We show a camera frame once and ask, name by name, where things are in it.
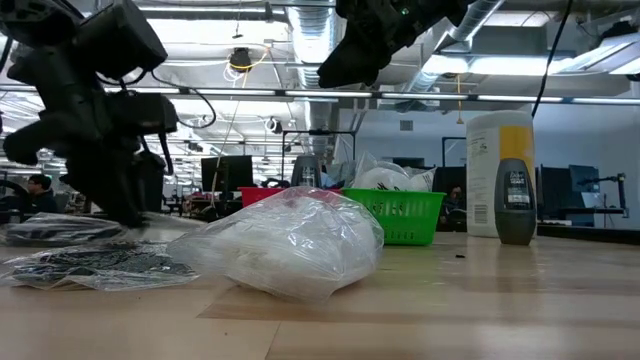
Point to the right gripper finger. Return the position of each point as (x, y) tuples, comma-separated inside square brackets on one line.
[(350, 62)]

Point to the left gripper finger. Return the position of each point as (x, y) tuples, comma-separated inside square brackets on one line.
[(152, 180), (110, 195)]

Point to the clear bag with black item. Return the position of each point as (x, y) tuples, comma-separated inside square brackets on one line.
[(100, 265), (60, 230)]

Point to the clear bag of cotton balls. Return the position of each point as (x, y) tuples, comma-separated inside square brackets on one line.
[(385, 180), (425, 180), (280, 245)]

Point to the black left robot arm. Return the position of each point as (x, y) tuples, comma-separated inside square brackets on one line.
[(35, 20)]

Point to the person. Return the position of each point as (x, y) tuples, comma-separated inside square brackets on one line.
[(452, 200), (41, 192)]

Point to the black computer monitor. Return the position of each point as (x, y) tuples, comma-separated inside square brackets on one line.
[(227, 172)]

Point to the red plastic basket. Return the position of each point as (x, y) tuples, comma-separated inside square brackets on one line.
[(257, 195)]

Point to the black ceiling device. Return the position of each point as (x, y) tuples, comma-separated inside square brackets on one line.
[(241, 59)]

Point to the green plastic basket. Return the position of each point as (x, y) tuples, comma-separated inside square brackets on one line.
[(400, 220)]

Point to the white yellow wipes canister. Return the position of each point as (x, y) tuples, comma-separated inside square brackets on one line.
[(485, 175)]

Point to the dark desk monitor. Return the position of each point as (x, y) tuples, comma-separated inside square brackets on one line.
[(555, 190)]

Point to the black metal stand frame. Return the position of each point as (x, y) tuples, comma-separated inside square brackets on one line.
[(320, 132)]

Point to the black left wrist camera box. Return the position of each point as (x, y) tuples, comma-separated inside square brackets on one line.
[(122, 40)]

